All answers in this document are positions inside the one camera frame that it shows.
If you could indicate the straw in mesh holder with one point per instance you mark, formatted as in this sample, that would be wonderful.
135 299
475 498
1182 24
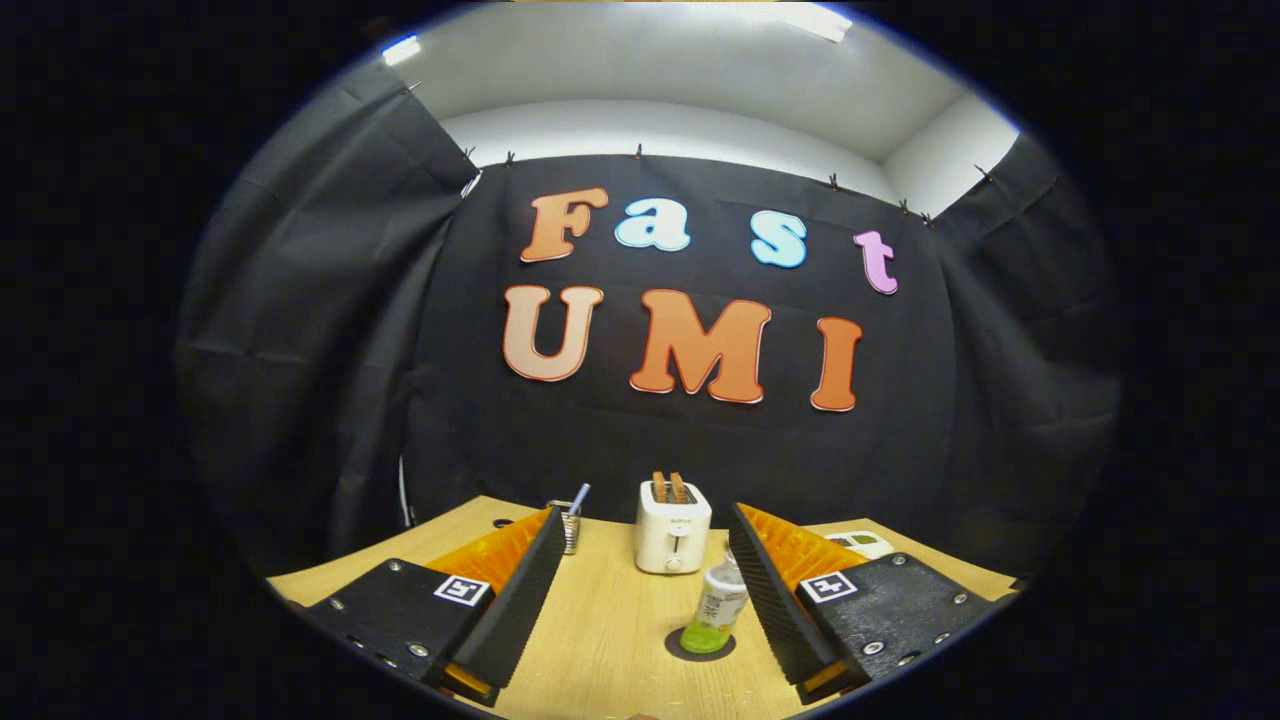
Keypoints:
579 498

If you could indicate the large ceiling light panel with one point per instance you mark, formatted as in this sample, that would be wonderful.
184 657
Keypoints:
815 20

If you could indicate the white toaster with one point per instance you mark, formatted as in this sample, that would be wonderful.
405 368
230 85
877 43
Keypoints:
672 535

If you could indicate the black backdrop cloth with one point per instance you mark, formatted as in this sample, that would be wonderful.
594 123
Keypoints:
320 350

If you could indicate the wooden table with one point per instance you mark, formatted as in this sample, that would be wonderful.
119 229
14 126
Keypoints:
600 620

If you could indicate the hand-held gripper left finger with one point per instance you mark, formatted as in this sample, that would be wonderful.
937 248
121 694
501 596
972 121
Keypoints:
520 610

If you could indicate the toast slice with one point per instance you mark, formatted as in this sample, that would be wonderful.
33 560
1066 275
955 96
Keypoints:
679 488
658 488

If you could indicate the clear juice bottle white label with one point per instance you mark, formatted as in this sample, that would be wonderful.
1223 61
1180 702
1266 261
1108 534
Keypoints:
715 605

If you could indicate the metal mesh holder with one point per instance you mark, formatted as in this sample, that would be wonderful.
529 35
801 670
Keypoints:
572 532

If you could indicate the dark brown round coaster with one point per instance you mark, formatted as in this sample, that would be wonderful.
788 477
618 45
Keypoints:
675 650

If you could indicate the white divided dish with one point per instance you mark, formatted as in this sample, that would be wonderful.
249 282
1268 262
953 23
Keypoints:
865 544

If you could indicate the small ceiling light panel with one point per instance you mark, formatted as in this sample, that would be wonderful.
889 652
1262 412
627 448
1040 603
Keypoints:
401 50

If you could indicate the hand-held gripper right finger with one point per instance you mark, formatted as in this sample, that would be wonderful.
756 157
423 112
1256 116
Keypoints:
775 610

